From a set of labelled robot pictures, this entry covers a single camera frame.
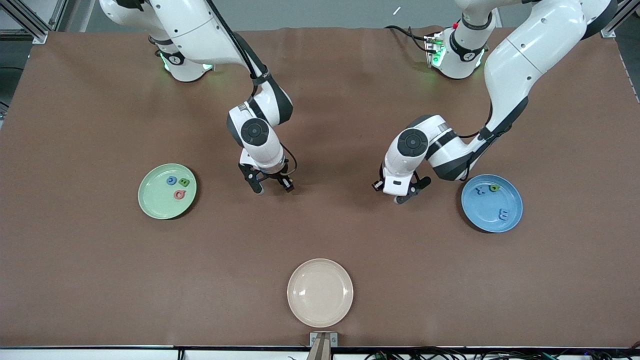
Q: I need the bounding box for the blue round plate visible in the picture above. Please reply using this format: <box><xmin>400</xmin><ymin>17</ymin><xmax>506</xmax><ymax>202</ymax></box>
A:
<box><xmin>461</xmin><ymin>173</ymin><xmax>524</xmax><ymax>234</ymax></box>

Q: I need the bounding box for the beige round plate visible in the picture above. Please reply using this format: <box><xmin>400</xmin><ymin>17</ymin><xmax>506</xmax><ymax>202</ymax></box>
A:
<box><xmin>287</xmin><ymin>258</ymin><xmax>354</xmax><ymax>329</ymax></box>

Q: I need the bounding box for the green round plate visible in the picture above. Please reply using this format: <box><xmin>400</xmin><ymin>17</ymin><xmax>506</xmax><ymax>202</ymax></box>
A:
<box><xmin>137</xmin><ymin>163</ymin><xmax>198</xmax><ymax>221</ymax></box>

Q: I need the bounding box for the silver connector box green light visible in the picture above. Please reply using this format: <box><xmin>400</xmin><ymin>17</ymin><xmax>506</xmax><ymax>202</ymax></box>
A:
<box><xmin>425</xmin><ymin>32</ymin><xmax>446</xmax><ymax>68</ymax></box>

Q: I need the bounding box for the brown table mat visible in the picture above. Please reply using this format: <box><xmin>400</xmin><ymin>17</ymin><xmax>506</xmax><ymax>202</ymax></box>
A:
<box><xmin>0</xmin><ymin>26</ymin><xmax>640</xmax><ymax>348</ymax></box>

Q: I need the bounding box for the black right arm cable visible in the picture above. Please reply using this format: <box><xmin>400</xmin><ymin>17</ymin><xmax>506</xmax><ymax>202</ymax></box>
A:
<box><xmin>205</xmin><ymin>0</ymin><xmax>299</xmax><ymax>177</ymax></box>

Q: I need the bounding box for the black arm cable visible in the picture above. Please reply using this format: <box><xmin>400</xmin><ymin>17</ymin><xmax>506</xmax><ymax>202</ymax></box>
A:
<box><xmin>456</xmin><ymin>127</ymin><xmax>496</xmax><ymax>183</ymax></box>
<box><xmin>205</xmin><ymin>0</ymin><xmax>299</xmax><ymax>177</ymax></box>

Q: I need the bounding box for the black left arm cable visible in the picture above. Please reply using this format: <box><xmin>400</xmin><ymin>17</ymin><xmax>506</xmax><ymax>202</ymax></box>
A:
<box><xmin>456</xmin><ymin>127</ymin><xmax>496</xmax><ymax>183</ymax></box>

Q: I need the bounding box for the black base power cable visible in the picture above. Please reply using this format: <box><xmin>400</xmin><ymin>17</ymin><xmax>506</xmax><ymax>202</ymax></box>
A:
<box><xmin>384</xmin><ymin>25</ymin><xmax>432</xmax><ymax>53</ymax></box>

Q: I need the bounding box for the grey bracket with post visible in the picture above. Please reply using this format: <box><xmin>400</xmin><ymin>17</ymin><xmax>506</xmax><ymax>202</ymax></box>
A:
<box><xmin>309</xmin><ymin>331</ymin><xmax>339</xmax><ymax>360</ymax></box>

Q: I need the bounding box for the aluminium frame profile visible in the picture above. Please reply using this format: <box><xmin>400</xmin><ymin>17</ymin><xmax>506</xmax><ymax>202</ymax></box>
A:
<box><xmin>602</xmin><ymin>0</ymin><xmax>640</xmax><ymax>39</ymax></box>
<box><xmin>0</xmin><ymin>0</ymin><xmax>69</xmax><ymax>45</ymax></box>

